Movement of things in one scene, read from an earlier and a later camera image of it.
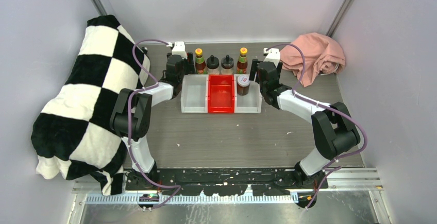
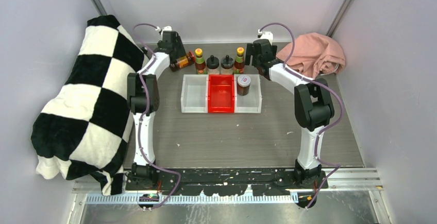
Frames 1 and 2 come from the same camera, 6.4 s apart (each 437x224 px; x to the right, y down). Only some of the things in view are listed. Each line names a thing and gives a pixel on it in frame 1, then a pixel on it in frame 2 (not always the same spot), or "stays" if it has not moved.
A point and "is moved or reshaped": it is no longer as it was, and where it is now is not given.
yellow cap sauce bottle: x=200 y=64 stays
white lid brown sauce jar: x=242 y=84 stays
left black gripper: x=189 y=65 -> x=181 y=51
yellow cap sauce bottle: x=242 y=64 is moved or reshaped
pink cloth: x=323 y=55 stays
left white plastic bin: x=194 y=95 stays
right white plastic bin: x=251 y=103 stays
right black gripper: x=254 y=68 -> x=249 y=52
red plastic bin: x=221 y=93 stays
